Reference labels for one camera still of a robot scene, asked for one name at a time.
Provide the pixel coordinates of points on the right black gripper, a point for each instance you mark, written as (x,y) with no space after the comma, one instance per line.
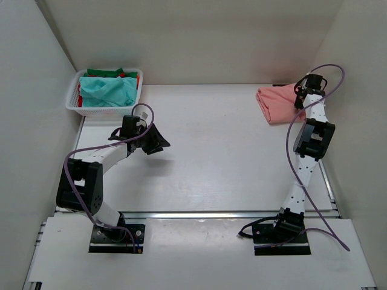
(301,91)

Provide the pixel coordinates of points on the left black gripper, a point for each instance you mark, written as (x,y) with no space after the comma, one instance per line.
(150,140)

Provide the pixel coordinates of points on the pink t shirt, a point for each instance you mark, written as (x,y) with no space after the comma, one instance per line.
(277,103)

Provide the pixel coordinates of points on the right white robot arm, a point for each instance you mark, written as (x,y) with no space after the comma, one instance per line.
(310,146)

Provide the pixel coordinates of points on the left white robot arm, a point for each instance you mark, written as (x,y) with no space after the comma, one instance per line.
(84,183)

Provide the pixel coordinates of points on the teal t shirt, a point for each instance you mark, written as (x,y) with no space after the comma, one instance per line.
(108,92)

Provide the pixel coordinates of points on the white plastic basket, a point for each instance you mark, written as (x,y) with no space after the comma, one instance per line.
(74,99)

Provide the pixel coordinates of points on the green t shirt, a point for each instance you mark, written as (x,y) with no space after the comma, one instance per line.
(104,73)

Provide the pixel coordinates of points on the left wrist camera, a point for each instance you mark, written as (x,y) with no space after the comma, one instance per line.
(132,126)

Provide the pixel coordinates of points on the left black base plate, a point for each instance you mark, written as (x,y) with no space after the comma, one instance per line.
(108,241)

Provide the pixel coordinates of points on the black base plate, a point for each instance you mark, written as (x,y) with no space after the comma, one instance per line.
(267,242)
(108,241)

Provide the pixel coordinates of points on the aluminium rail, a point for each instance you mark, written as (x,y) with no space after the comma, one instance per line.
(212,169)

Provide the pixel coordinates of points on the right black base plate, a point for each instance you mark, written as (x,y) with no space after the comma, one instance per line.
(267,242)

